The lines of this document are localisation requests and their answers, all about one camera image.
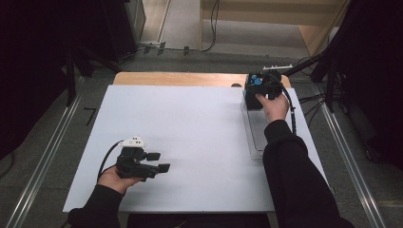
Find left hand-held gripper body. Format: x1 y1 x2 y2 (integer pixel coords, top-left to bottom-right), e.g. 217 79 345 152
115 136 160 182

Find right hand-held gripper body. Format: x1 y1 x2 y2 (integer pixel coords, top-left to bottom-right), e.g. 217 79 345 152
262 65 294 100

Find clear plastic tray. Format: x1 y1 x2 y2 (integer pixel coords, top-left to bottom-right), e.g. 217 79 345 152
240 89 271 162

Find person's left hand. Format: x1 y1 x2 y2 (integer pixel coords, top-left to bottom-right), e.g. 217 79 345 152
97 165 144 195

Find person's right hand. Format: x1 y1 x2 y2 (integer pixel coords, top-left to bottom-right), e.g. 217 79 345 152
255 92 291 124

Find black stand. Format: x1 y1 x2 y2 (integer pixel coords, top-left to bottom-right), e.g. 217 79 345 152
283 50 338 113
63 44 123 107

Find person's lap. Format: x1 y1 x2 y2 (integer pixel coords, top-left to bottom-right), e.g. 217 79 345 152
126 213 274 228

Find light wooden furniture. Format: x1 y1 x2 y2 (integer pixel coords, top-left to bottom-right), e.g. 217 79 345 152
199 0 351 57

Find wooden table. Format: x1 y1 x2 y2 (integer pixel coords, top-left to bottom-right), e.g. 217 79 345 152
112 71 292 89

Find black curtain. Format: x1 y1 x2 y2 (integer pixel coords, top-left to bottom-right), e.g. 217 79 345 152
329 0 403 172
0 0 106 161

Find black cabinet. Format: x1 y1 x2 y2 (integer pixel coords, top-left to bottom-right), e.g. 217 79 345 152
101 0 147 63

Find left hand-held gripper cable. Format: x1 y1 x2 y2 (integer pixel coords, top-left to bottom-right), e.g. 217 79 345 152
96 140 125 181

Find hand-held gripper cable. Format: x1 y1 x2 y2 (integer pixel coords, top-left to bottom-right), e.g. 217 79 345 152
278 73 297 136
96 140 125 181

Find right hand-held gripper cable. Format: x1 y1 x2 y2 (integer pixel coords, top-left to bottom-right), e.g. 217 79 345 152
278 73 297 136

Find black floor cables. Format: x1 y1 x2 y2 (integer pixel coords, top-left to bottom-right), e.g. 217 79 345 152
297 91 331 126

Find black hanging cable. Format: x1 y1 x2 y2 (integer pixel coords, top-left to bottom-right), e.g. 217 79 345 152
202 0 221 52

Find metal floor rail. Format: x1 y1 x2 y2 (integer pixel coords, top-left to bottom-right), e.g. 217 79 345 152
5 94 82 228
317 103 388 228

